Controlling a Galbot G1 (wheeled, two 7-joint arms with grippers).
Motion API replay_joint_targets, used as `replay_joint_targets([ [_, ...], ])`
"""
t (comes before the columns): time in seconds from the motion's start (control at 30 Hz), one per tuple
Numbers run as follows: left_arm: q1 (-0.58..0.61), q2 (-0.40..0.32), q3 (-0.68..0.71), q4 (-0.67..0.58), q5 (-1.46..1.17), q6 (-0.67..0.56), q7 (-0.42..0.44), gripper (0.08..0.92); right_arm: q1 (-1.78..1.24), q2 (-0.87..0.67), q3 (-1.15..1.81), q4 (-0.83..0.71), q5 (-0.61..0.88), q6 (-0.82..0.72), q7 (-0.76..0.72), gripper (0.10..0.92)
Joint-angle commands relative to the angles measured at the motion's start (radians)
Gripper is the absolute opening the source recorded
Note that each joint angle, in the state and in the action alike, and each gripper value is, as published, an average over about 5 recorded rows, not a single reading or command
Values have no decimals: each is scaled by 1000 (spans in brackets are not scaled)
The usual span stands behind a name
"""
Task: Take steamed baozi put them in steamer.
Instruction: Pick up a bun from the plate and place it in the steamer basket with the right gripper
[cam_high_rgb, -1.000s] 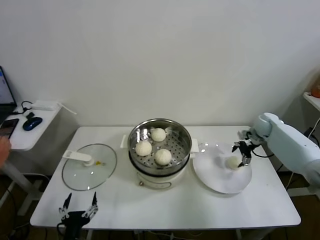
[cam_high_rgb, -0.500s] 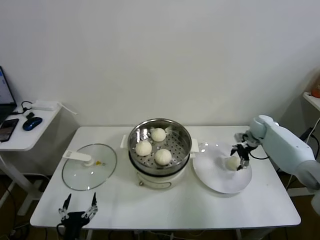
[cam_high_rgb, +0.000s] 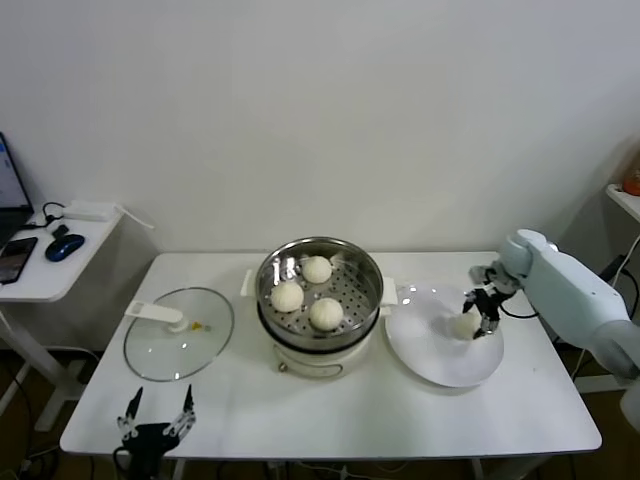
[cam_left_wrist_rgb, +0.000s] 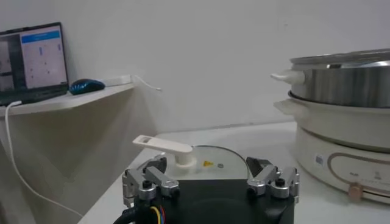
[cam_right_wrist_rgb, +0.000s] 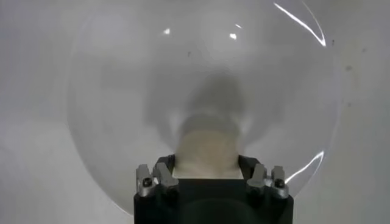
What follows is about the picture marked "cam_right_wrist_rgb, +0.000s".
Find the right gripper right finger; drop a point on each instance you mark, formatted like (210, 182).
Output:
(259, 178)

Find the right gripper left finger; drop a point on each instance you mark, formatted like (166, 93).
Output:
(163, 176)

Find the white steamed baozi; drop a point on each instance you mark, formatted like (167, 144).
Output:
(207, 152)

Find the white round plate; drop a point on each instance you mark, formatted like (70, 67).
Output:
(122, 91)

